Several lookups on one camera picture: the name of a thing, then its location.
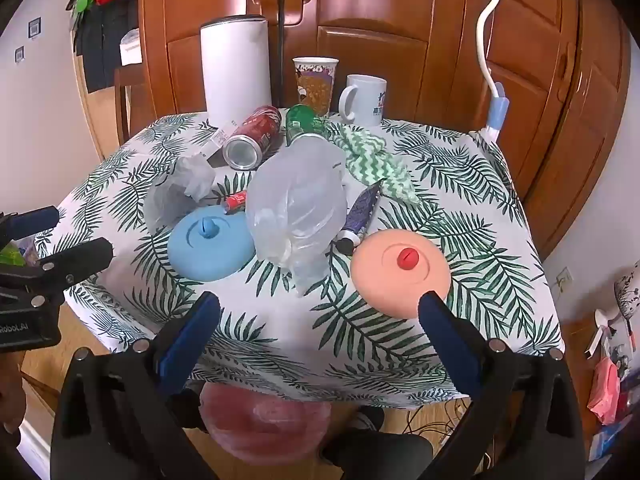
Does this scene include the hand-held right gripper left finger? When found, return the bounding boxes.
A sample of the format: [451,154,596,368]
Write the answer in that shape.
[50,291,222,480]

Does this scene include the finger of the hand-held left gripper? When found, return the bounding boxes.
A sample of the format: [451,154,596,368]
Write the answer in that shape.
[0,237,115,308]
[0,206,61,243]

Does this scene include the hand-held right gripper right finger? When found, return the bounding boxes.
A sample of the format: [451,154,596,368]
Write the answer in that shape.
[417,291,586,480]

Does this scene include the blue round silicone lid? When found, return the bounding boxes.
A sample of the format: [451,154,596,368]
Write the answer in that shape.
[167,204,257,281]

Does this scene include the orange round silicone lid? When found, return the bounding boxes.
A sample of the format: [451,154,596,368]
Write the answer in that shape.
[350,230,452,320]

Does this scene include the pink trash bin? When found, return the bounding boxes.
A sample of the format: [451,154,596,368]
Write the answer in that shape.
[199,382,333,463]

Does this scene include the small plastic bag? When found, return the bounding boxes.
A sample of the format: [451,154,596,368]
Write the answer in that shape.
[144,154,217,231]

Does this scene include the purple tube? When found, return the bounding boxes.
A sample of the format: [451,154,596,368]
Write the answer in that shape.
[336,180,383,256]

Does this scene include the large clear plastic bag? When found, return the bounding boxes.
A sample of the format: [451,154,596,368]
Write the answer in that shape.
[246,139,349,286]

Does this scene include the white paper receipt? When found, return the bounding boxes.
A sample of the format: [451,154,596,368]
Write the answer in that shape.
[202,120,246,158]

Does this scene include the green zigzag cloth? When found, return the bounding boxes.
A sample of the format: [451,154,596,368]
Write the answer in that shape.
[330,125,422,206]

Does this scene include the green printed snack bag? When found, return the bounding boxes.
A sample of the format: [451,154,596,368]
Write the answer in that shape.
[0,240,38,268]

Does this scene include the leaf print tablecloth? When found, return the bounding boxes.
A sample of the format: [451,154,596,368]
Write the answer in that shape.
[31,110,566,408]

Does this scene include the person's shoe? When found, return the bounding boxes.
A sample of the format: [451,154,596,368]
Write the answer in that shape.
[350,406,386,433]

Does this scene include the person's black trouser leg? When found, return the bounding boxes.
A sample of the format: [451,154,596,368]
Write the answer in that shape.
[320,430,433,480]

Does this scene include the wooden chair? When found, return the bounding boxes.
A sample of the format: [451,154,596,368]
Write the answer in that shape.
[114,65,158,146]

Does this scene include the white spoon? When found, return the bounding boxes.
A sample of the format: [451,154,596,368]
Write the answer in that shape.
[587,308,621,361]

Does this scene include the pink packet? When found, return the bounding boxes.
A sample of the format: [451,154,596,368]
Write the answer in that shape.
[586,357,621,426]

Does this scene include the patterned white vase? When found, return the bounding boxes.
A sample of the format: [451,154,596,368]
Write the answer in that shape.
[614,260,640,321]

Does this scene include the black hanging clothing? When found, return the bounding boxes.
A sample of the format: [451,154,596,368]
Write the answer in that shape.
[75,2,141,93]

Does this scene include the white box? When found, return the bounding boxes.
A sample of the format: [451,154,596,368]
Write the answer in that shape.
[120,29,142,67]

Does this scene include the red drink can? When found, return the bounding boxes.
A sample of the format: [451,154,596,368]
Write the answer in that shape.
[222,105,283,170]

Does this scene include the white cylindrical container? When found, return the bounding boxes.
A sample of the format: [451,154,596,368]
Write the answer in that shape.
[200,16,273,128]

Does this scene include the green drink can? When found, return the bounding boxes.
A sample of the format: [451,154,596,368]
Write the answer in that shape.
[285,104,331,146]

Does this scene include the white mug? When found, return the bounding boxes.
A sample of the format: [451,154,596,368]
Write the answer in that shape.
[338,74,388,127]

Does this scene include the printed paper cup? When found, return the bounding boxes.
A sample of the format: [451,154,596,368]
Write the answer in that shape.
[292,56,340,118]

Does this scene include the brown wooden wardrobe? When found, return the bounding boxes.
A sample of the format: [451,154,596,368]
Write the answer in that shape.
[75,0,631,256]

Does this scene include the floor cables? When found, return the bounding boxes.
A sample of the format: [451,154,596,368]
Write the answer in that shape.
[405,400,476,443]

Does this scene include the white blue cable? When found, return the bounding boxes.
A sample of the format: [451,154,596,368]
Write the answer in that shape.
[475,0,511,141]

